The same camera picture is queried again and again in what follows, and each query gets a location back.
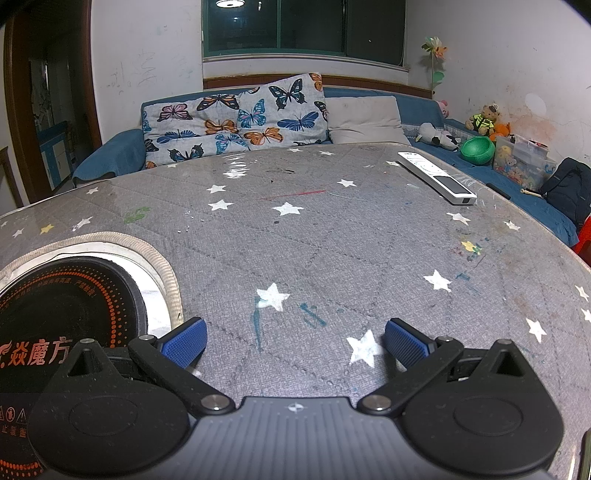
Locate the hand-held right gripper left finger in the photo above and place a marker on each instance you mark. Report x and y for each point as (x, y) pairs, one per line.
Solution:
(184, 341)

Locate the grey star-print table cover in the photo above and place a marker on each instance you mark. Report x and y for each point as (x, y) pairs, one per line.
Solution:
(323, 230)

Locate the blue sofa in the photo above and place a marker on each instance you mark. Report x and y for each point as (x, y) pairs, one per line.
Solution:
(106, 157)

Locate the black and white plush toy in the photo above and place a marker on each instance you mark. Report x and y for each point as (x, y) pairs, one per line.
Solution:
(436, 136)

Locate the butterfly print cushion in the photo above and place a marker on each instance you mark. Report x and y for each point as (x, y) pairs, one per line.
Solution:
(231, 120)

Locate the black backpack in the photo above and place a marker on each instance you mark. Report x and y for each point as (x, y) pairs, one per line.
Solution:
(570, 189)

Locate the beige cushion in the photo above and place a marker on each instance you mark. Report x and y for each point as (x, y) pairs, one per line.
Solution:
(364, 122)

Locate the clear plastic toy box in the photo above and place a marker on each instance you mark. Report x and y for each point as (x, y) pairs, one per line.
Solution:
(521, 166)

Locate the pink plush toy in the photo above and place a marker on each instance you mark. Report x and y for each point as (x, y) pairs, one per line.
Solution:
(444, 108)

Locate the green bowl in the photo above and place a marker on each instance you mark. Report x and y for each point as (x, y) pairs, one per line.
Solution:
(475, 148)

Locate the red plastic stool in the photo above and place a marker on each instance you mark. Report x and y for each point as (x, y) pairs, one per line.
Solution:
(584, 240)

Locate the white remote control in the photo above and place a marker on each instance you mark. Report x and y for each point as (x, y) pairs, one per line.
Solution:
(429, 170)

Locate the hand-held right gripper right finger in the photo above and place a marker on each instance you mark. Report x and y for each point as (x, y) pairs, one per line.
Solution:
(406, 344)

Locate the black pen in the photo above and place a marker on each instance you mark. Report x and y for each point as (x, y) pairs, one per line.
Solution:
(498, 190)

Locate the orange plush toy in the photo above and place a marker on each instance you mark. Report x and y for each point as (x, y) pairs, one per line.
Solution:
(503, 130)

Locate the black round induction cooktop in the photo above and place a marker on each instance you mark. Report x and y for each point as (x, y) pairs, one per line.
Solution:
(69, 300)

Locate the brown wooden door frame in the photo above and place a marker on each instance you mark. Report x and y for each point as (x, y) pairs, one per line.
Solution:
(92, 92)

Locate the paper pinwheel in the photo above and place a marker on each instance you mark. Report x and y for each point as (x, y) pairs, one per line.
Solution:
(435, 48)

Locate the teddy bear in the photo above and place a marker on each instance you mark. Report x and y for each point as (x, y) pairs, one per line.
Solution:
(485, 121)

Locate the green-framed window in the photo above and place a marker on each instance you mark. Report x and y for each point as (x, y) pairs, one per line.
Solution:
(300, 27)

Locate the blue cabinet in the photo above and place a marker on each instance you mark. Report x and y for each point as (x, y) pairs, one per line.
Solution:
(55, 152)

